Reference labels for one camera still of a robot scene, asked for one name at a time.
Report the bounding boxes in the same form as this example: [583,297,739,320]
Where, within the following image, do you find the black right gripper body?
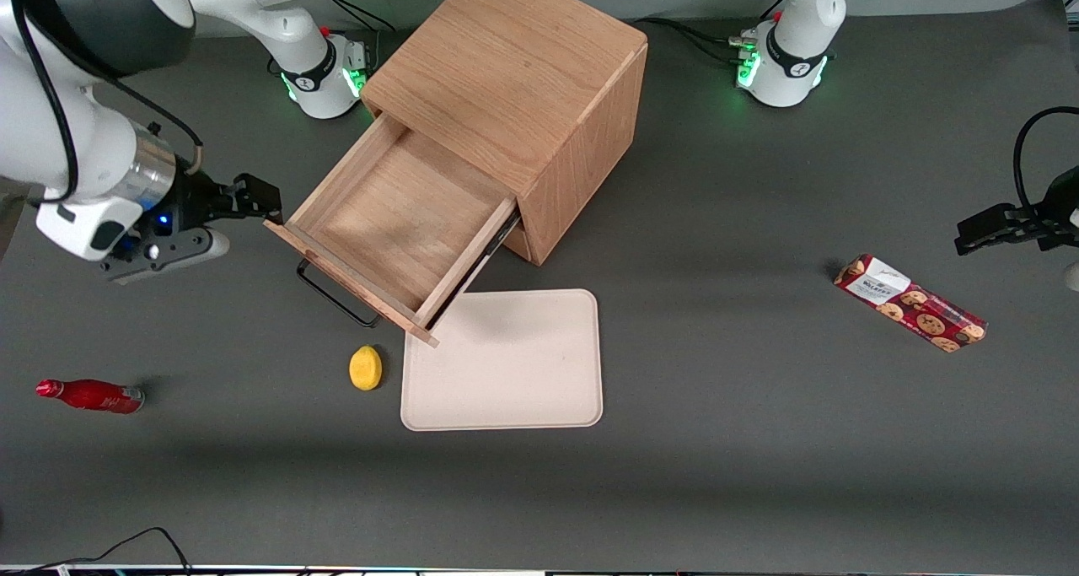
[156,170,222,235]

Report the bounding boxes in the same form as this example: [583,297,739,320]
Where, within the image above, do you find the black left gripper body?
[1024,167,1079,250]

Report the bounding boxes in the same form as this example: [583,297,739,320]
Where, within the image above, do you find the wooden two-drawer cabinet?
[361,0,649,266]

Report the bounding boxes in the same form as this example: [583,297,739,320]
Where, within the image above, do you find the red cookie box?
[834,253,988,354]

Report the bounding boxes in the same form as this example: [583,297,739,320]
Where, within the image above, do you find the yellow lemon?
[349,345,384,391]

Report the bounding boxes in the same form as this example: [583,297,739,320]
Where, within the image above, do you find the red bottle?
[35,379,146,415]

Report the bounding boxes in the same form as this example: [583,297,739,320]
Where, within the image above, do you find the beige rectangular tray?
[400,288,604,433]

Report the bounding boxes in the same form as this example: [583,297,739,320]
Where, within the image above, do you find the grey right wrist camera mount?
[99,227,231,287]

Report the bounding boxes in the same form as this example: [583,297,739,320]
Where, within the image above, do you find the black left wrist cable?
[1012,105,1079,212]

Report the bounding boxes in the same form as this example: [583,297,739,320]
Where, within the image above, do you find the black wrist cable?
[7,0,205,206]
[1012,105,1079,212]

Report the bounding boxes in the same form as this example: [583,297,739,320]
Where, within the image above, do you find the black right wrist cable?
[7,0,205,206]

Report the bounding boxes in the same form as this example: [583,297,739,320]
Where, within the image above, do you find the black base cable bundle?
[320,0,398,64]
[634,0,786,64]

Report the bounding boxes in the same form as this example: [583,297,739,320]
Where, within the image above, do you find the thin black cable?
[0,526,194,575]

